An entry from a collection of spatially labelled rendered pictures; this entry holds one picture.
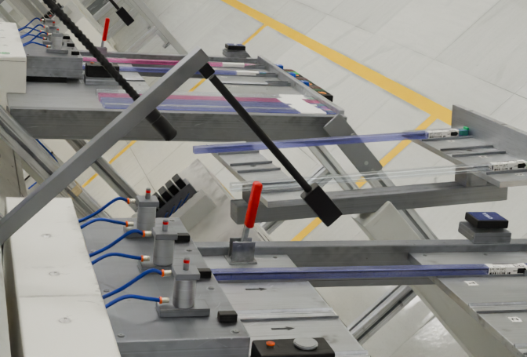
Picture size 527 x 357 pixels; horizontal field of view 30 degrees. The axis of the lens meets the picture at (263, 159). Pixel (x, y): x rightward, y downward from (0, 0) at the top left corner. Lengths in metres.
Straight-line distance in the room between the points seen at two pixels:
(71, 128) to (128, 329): 1.11
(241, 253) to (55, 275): 0.35
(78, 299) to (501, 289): 0.60
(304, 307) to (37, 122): 0.97
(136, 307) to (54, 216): 0.22
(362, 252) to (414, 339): 1.34
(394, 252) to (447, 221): 1.60
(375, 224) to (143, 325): 0.73
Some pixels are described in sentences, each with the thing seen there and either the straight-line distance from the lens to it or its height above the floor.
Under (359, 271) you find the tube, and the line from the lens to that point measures 1.28.
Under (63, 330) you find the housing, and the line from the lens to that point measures 0.89.
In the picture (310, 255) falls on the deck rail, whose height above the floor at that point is 0.95.
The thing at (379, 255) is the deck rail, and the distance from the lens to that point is 1.38.
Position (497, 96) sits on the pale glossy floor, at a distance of 3.37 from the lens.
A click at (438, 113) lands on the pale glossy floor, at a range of 3.49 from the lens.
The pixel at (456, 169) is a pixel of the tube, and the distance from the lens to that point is 1.55.
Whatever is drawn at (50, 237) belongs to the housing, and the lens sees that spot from 1.11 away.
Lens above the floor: 1.61
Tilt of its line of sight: 23 degrees down
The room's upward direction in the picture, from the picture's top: 41 degrees counter-clockwise
